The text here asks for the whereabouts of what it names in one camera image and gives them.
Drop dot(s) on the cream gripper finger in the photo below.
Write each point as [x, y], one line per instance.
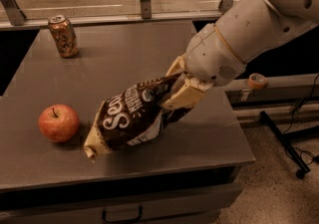
[178, 66]
[187, 95]

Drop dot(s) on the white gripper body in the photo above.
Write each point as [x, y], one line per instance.
[209, 56]

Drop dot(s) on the brown chip bag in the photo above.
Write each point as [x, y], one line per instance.
[132, 117]

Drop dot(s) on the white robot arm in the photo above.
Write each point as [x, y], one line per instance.
[252, 27]

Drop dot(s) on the red apple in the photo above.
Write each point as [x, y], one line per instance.
[59, 123]

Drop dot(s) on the orange tape roll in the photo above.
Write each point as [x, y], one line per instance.
[257, 81]

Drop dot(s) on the grey cabinet drawer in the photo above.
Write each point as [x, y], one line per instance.
[199, 205]

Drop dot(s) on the orange soda can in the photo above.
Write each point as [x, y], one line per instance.
[64, 36]

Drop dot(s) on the black stand leg with caster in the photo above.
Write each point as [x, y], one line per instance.
[303, 167]

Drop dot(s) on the black drawer handle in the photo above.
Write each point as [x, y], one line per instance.
[122, 215]

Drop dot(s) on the left metal railing post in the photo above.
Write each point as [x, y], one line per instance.
[14, 13]

